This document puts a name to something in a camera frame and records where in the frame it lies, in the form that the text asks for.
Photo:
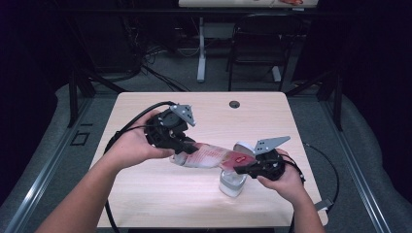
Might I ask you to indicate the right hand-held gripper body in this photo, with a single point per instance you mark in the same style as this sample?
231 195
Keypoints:
270 166

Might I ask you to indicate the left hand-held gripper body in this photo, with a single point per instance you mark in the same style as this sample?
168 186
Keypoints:
165 129

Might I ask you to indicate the red white spouted refill pouch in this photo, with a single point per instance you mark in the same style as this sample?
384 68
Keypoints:
210 157

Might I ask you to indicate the person's right hand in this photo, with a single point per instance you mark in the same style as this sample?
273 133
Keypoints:
290 186

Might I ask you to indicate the person's left hand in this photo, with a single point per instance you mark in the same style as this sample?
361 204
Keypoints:
132 147

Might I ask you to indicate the white table leg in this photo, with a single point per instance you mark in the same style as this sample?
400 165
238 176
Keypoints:
201 58

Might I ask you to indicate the black metal stand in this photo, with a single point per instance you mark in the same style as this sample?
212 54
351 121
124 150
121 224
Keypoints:
73 97
338 103

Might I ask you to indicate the black folding chair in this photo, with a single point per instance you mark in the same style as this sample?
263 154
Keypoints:
262 35

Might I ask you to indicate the orange item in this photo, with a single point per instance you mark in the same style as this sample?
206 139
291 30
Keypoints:
291 2

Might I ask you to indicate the aluminium floor rail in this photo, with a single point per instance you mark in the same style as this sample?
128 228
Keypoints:
42 176
356 176

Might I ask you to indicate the black floor outlet frame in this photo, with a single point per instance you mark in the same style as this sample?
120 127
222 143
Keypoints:
73 138

